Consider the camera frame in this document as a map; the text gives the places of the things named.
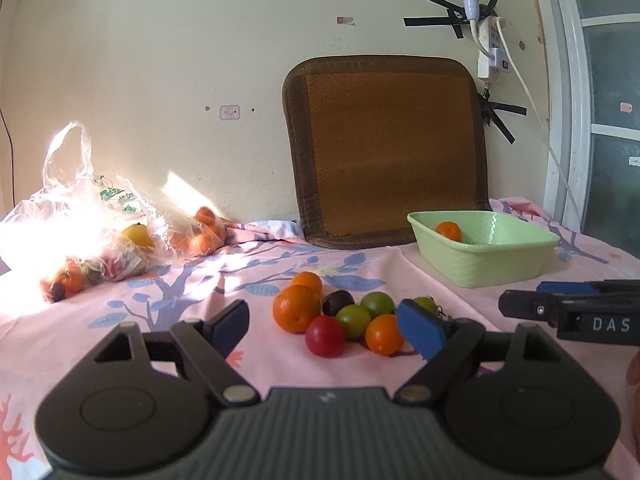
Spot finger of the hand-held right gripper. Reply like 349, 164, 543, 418
537, 280, 640, 297
499, 289, 640, 329

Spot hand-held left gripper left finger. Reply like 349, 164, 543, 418
92, 300, 262, 407

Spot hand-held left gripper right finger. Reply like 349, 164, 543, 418
395, 299, 568, 407

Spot green plum with stem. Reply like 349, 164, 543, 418
412, 296, 442, 318

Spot small orange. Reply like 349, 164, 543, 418
435, 221, 462, 244
365, 314, 405, 356

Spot large orange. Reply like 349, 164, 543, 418
273, 285, 321, 334

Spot light green plastic basket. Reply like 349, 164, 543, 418
407, 211, 560, 289

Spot dark purple plum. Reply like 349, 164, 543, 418
321, 290, 356, 317

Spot medium orange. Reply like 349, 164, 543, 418
291, 271, 323, 297

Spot red plum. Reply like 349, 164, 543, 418
305, 316, 346, 358

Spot yellow bagged fruit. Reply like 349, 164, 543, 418
122, 223, 157, 253

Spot bagged orange fruit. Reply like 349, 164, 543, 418
60, 265, 86, 296

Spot green printed label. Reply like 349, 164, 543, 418
97, 175, 138, 216

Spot pink printed bed sheet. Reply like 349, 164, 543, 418
0, 196, 640, 480

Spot white framed glass door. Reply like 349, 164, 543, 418
529, 0, 640, 257

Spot brown woven seat mat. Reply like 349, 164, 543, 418
281, 55, 493, 250

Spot black tape cluster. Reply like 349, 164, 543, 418
477, 87, 527, 145
426, 0, 504, 41

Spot large clear plastic bag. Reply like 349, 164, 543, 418
0, 121, 173, 306

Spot white power strip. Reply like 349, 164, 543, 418
476, 15, 512, 81

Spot black tape strip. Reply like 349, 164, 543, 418
404, 16, 453, 29

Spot oranges by wall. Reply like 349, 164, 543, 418
160, 204, 229, 260

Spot white power cable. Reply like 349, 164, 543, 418
492, 16, 586, 235

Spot thin dark wall cable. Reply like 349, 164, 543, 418
0, 105, 17, 206

